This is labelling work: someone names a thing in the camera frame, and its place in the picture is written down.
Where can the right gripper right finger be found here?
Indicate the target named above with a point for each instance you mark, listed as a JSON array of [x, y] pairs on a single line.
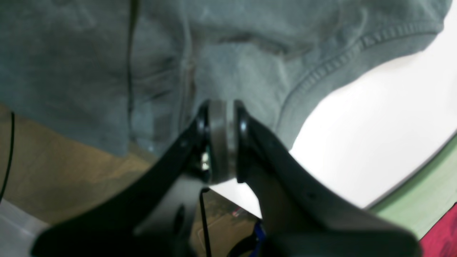
[[302, 217]]

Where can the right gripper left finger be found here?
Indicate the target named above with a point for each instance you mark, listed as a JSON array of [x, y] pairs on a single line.
[[153, 217]]

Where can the red cloth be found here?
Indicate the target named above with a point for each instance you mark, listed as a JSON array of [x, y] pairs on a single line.
[[441, 239]]

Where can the dark grey t-shirt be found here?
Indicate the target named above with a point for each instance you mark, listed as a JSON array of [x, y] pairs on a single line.
[[107, 72]]

